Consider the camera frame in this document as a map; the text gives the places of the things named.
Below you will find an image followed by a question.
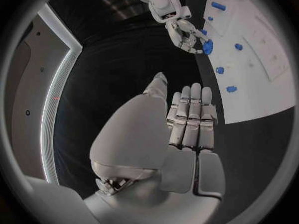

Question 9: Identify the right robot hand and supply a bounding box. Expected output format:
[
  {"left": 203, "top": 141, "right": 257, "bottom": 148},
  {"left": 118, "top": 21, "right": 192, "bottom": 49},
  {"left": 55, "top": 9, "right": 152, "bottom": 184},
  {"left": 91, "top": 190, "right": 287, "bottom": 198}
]
[{"left": 164, "top": 18, "right": 210, "bottom": 55}]

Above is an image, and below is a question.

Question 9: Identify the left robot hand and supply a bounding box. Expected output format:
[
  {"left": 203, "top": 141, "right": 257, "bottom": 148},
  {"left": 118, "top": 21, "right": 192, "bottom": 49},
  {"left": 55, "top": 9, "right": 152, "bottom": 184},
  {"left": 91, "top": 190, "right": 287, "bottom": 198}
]
[{"left": 83, "top": 72, "right": 227, "bottom": 224}]

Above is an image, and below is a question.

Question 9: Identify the blue gear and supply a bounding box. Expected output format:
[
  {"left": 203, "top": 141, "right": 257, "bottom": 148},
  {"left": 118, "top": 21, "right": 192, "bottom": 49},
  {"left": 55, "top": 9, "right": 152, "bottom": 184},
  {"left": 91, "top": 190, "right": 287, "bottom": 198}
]
[{"left": 201, "top": 39, "right": 214, "bottom": 56}]

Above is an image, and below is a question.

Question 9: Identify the white task board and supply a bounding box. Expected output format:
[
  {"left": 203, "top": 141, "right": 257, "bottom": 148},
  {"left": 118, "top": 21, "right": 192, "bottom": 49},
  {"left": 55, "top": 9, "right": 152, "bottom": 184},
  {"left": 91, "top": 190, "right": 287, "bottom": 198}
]
[{"left": 194, "top": 0, "right": 298, "bottom": 125}]

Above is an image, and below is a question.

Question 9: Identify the blue block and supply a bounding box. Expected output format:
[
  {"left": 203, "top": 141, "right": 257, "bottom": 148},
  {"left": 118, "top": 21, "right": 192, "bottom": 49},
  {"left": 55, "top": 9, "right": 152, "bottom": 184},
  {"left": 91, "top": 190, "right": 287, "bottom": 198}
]
[{"left": 210, "top": 1, "right": 228, "bottom": 11}]

